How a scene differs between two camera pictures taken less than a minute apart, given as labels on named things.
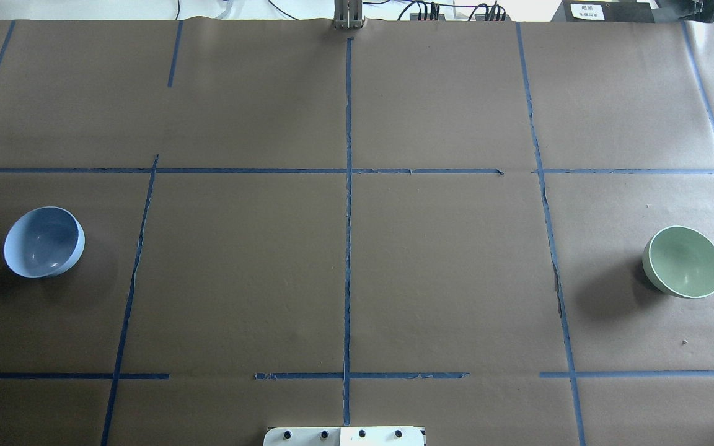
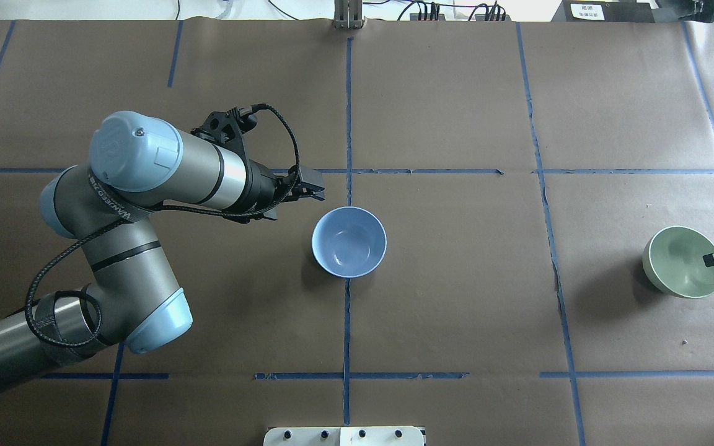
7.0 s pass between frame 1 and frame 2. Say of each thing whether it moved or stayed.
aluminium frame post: stayed
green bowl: stayed
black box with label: stayed
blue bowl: moved
